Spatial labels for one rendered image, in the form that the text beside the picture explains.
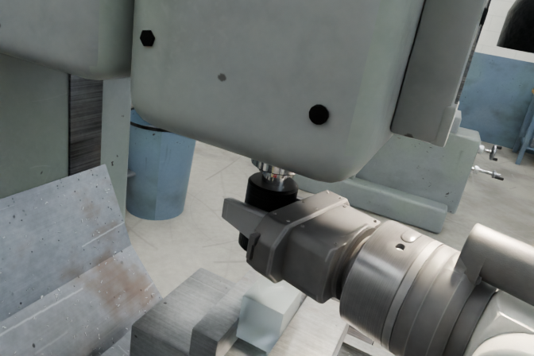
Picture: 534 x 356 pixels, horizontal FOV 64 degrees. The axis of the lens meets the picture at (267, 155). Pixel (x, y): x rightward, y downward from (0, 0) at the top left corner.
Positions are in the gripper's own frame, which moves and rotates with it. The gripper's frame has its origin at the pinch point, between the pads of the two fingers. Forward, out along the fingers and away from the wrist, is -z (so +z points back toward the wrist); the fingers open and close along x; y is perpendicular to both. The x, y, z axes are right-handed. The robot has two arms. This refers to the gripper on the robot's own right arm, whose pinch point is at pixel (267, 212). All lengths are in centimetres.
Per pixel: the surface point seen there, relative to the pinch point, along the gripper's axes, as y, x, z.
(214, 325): 16.2, 0.4, -4.2
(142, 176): 92, -112, -180
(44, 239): 17.8, 6.8, -32.6
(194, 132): -9.2, 9.9, -0.2
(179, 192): 105, -134, -170
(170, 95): -11.4, 10.9, -2.0
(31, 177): 9.8, 6.7, -36.4
